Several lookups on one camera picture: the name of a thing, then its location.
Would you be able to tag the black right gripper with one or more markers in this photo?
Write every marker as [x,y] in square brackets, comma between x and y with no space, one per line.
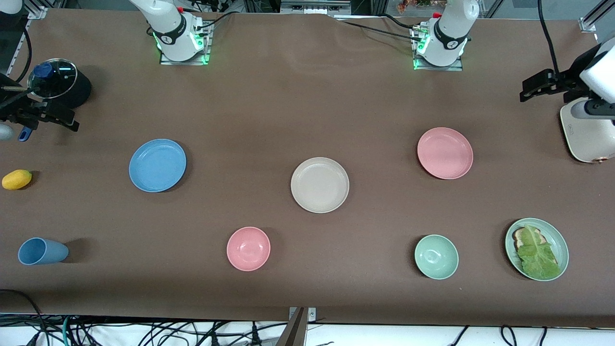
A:
[20,114]

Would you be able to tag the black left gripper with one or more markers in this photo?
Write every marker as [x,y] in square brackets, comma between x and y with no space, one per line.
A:
[570,79]

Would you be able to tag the blue plate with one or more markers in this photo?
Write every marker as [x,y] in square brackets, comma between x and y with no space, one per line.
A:
[157,166]

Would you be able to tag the pink plate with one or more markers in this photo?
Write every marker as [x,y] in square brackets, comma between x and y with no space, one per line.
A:
[445,154]

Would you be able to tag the black pot with glass lid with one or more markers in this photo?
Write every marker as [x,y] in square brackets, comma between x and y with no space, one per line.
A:
[60,79]

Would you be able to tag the beige toaster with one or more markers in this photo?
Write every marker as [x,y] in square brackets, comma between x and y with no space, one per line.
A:
[588,139]

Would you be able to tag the yellow mango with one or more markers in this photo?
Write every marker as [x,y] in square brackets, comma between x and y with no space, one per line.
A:
[17,179]

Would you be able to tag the blue cup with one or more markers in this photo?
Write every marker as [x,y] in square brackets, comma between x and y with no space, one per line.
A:
[41,251]

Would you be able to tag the toasted bread slice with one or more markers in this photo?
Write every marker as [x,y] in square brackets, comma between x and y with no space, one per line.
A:
[518,235]

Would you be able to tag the colourful flower bunch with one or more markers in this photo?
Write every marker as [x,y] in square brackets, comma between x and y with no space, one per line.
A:
[408,6]

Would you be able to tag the green plate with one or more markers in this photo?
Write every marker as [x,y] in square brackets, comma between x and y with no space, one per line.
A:
[557,242]

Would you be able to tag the green lettuce leaf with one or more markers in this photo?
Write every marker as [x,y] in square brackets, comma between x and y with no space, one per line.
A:
[535,257]

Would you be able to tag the small green bowl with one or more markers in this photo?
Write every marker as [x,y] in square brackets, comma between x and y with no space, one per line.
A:
[436,257]

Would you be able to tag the small pink bowl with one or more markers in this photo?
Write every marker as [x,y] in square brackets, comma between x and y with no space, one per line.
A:
[248,249]

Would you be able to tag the brown table cover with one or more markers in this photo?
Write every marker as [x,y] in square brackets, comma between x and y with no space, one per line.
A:
[307,96]

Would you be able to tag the beige plate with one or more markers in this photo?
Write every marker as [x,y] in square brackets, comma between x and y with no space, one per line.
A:
[320,185]

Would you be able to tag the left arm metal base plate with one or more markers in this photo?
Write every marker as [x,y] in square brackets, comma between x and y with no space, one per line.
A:
[456,67]

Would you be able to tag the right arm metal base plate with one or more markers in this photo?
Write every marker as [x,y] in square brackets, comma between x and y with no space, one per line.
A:
[207,48]

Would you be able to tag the grey metal frame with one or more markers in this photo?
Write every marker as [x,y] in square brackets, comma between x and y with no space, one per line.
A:
[312,7]

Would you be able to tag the dark camera pole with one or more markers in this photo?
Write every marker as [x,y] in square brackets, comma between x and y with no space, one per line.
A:
[295,334]

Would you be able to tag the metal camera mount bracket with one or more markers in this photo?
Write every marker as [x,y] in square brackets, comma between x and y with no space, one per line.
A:
[312,315]

